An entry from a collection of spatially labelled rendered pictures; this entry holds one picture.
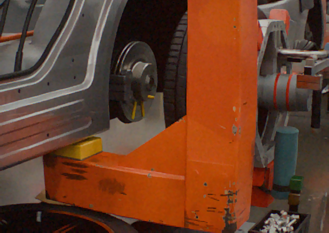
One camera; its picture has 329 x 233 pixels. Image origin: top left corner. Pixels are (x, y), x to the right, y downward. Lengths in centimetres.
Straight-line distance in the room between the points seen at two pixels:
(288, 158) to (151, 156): 56
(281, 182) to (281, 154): 11
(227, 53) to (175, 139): 30
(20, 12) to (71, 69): 219
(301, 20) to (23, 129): 359
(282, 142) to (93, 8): 80
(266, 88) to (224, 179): 61
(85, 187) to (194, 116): 46
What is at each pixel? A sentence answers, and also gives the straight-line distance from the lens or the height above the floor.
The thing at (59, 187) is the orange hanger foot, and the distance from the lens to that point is 201.
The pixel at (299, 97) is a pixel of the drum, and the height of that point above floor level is 85.
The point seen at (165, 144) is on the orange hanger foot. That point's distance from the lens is 178.
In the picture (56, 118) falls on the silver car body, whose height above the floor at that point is 84.
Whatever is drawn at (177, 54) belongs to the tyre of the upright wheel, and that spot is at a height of 99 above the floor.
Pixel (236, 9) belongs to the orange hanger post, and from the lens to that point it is 162.
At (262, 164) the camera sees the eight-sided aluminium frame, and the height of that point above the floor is 60.
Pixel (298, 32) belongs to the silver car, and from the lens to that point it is 493.
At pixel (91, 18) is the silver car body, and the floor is 113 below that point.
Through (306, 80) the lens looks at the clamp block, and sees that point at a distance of 204.
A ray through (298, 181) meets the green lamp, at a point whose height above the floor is 65.
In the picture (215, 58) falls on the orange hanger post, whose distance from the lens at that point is 165.
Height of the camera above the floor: 121
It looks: 11 degrees down
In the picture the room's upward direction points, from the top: straight up
